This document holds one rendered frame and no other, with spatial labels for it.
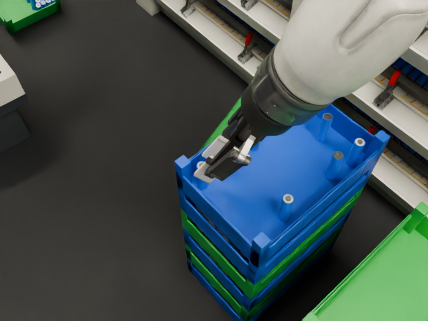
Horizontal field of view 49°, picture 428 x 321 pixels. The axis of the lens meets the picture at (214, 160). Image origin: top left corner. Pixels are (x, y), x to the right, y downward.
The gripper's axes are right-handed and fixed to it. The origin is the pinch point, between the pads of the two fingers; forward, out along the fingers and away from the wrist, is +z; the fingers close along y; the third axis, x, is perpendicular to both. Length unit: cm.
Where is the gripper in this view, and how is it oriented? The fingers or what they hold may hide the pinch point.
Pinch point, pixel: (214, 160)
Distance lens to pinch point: 74.4
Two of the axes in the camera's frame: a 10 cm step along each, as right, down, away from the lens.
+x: 8.6, 4.7, 1.9
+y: -3.2, 7.9, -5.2
